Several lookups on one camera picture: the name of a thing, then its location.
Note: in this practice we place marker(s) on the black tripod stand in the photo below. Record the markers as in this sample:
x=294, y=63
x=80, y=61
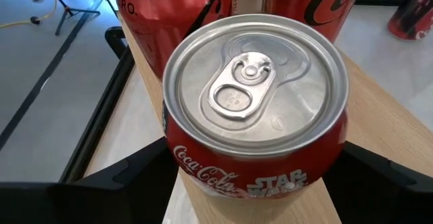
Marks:
x=67, y=11

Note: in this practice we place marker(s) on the red Coke Zero can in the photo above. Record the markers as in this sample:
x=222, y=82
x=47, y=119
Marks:
x=152, y=21
x=304, y=0

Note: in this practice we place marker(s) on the wooden shelf with black frame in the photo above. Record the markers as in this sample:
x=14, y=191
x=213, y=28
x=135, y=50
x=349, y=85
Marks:
x=379, y=122

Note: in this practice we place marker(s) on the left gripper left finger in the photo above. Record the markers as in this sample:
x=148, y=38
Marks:
x=118, y=200

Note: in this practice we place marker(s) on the red Coca-Cola Star Wars can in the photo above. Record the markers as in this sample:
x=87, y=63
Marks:
x=253, y=92
x=411, y=17

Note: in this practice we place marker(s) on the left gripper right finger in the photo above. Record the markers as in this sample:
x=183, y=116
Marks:
x=379, y=200

